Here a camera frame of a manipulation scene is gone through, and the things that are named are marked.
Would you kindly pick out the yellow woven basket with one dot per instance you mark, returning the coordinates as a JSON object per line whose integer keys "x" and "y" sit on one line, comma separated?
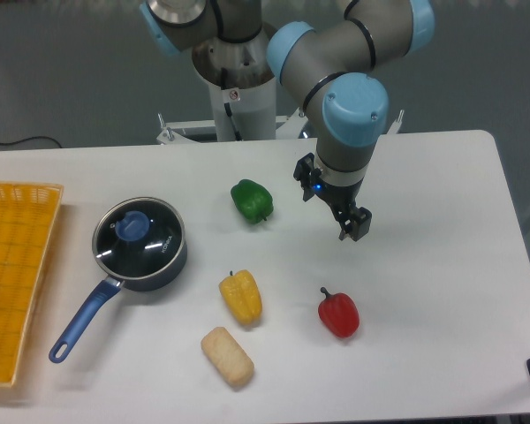
{"x": 28, "y": 213}

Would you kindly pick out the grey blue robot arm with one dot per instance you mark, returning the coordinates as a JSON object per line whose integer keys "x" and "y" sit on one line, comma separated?
{"x": 328, "y": 74}

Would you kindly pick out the beige bread loaf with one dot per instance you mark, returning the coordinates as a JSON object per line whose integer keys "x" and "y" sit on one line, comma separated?
{"x": 228, "y": 358}

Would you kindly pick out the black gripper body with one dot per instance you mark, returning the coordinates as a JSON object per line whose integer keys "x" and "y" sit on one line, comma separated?
{"x": 340, "y": 196}

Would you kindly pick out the red bell pepper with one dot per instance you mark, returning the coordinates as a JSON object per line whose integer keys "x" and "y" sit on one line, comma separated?
{"x": 339, "y": 314}

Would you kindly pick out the dark pot with blue handle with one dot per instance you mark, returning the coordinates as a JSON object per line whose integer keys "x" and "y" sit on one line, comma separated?
{"x": 103, "y": 292}

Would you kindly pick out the yellow bell pepper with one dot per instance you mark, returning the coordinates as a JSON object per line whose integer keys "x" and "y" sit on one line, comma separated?
{"x": 242, "y": 296}

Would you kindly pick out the glass pot lid blue knob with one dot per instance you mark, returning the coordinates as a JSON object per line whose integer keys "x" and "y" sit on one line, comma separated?
{"x": 141, "y": 239}

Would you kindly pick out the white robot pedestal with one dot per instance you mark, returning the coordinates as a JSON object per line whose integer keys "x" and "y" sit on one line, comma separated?
{"x": 241, "y": 86}

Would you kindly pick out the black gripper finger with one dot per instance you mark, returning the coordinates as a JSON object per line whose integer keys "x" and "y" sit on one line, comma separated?
{"x": 361, "y": 220}
{"x": 347, "y": 221}

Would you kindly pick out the green bell pepper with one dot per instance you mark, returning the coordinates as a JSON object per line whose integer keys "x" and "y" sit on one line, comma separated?
{"x": 252, "y": 200}

